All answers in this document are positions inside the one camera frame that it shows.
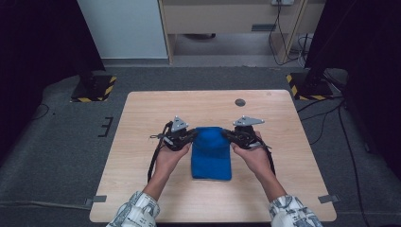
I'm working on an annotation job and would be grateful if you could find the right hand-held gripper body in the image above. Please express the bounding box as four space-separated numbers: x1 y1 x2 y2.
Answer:
232 114 266 150

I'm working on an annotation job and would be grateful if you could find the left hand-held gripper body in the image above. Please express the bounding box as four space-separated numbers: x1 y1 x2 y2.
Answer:
162 114 195 152

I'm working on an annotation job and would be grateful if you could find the blue cloth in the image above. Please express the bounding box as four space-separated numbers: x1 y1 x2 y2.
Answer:
190 126 233 182

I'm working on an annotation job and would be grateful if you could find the person's left hand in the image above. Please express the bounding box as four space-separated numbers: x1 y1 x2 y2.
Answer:
153 143 192 184

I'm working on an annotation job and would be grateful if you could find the person's right hand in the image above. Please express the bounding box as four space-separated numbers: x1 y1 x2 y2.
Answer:
231 131 276 184

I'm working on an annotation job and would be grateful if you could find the black stand with striped base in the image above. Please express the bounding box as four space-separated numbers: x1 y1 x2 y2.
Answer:
286 66 335 101
70 62 118 104

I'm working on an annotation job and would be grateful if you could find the grey tape strip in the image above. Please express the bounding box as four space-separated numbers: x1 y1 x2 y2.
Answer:
83 195 108 208
317 194 341 205

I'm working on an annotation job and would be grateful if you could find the light wooden desk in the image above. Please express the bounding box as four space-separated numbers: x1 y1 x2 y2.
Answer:
157 0 326 65

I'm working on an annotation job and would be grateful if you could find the white panel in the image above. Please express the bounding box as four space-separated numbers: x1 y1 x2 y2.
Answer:
77 0 168 61

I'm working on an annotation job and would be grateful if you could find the dark curtain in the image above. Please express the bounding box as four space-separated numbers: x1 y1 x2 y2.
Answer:
304 0 401 173
0 0 107 162

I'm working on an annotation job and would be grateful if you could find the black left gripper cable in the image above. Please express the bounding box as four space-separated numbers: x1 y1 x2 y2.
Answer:
147 120 175 184

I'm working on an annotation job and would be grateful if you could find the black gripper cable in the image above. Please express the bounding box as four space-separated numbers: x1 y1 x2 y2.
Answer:
147 120 175 184
260 141 277 177

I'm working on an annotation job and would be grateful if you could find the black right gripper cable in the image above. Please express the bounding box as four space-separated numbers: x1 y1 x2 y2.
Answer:
260 141 277 177

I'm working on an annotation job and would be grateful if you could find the black hanging cable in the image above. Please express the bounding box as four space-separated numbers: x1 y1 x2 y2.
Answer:
268 2 308 67

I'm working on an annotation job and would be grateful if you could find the long black floor cable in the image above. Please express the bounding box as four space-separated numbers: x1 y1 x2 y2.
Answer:
338 102 367 227

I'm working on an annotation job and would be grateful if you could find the thin black floor cable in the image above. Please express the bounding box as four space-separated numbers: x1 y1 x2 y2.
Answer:
31 103 51 121

